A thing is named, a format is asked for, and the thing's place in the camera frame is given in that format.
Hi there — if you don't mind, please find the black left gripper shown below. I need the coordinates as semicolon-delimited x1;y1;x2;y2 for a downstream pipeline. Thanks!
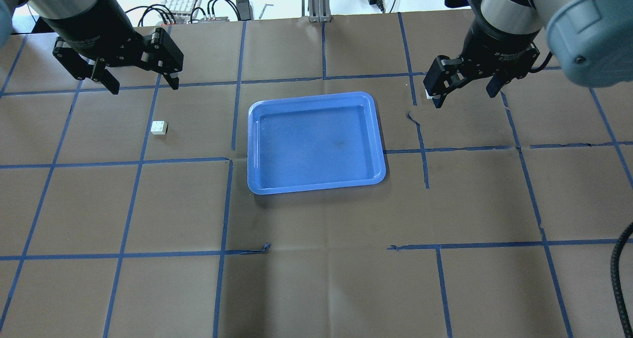
52;12;184;95

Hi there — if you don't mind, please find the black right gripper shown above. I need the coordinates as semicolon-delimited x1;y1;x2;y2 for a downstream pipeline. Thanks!
423;20;540;109

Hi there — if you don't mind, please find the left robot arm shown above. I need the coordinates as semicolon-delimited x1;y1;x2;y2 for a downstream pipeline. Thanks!
0;0;184;94

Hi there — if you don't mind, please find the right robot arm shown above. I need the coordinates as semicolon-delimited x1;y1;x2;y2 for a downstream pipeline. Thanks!
423;0;633;108

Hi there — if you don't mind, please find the blue plastic tray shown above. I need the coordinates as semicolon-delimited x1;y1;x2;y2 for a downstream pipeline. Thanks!
247;92;387;195

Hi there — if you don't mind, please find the aluminium frame post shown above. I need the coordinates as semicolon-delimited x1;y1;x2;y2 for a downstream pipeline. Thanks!
303;0;332;23

